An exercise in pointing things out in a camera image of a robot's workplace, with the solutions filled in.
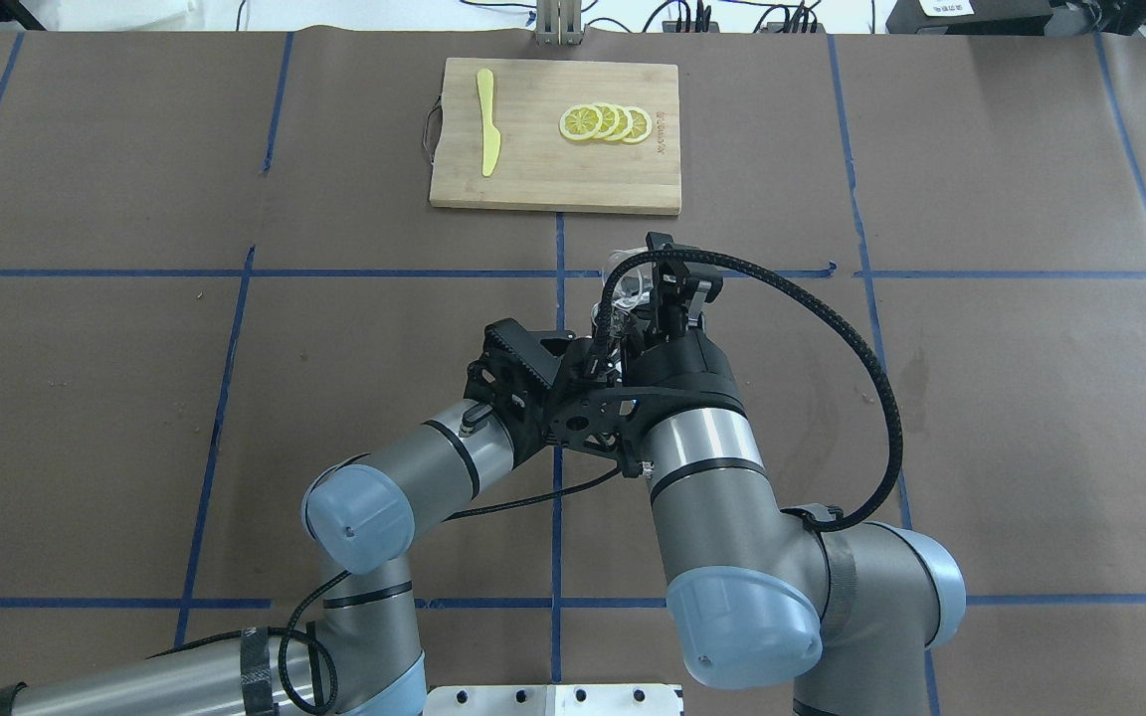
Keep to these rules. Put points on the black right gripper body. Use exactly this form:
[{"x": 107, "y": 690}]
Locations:
[{"x": 695, "y": 369}]

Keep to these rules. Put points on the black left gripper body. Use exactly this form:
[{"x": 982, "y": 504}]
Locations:
[{"x": 575, "y": 367}]

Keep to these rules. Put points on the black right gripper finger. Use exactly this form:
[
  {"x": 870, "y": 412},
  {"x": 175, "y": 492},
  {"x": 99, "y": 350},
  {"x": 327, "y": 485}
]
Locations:
[
  {"x": 665, "y": 300},
  {"x": 697, "y": 285}
]

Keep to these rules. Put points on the steel measuring jigger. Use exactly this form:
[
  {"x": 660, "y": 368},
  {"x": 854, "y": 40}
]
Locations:
[{"x": 611, "y": 322}]

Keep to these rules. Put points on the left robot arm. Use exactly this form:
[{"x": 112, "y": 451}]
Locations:
[{"x": 352, "y": 645}]

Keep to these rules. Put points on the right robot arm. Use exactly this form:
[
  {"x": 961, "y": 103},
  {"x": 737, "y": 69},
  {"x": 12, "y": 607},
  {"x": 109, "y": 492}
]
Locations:
[{"x": 843, "y": 608}]

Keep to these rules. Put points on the lemon slice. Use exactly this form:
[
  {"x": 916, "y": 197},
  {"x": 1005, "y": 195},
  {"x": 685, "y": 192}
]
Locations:
[
  {"x": 640, "y": 125},
  {"x": 625, "y": 124},
  {"x": 606, "y": 120},
  {"x": 581, "y": 122}
]

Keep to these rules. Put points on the wooden cutting board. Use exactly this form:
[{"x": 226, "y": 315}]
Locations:
[{"x": 540, "y": 170}]

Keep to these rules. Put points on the yellow plastic knife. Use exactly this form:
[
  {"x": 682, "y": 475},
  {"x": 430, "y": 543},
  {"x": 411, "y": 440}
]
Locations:
[{"x": 491, "y": 139}]

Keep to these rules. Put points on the black box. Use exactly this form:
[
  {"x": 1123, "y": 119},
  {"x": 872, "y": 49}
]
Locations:
[{"x": 969, "y": 18}]

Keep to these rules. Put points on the aluminium frame post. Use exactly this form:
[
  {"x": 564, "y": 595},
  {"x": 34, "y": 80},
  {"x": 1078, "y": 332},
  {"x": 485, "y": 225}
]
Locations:
[{"x": 559, "y": 23}]

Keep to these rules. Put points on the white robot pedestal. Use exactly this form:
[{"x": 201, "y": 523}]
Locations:
[{"x": 557, "y": 699}]

